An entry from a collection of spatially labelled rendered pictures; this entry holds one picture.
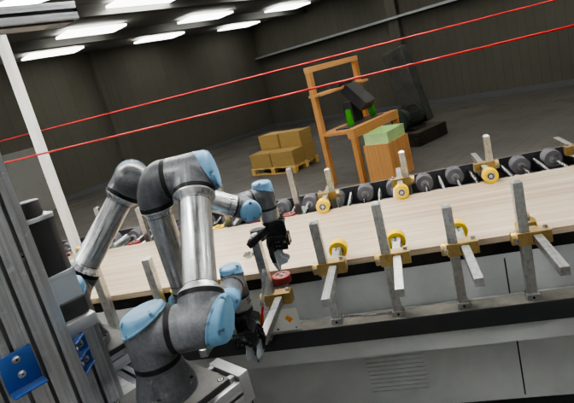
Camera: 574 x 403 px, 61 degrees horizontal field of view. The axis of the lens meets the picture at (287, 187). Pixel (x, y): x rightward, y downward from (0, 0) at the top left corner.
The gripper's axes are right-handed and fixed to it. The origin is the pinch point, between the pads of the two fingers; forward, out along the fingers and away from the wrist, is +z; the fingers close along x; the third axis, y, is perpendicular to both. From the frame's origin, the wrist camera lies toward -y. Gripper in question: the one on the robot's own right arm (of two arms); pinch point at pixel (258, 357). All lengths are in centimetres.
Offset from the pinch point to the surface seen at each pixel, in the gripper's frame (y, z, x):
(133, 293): -55, -7, -76
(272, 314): -22.7, -3.2, 0.8
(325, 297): -11.0, -13.3, 25.2
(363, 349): -40, 27, 29
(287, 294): -37.5, -3.3, 3.7
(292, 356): -40.0, 26.6, -1.9
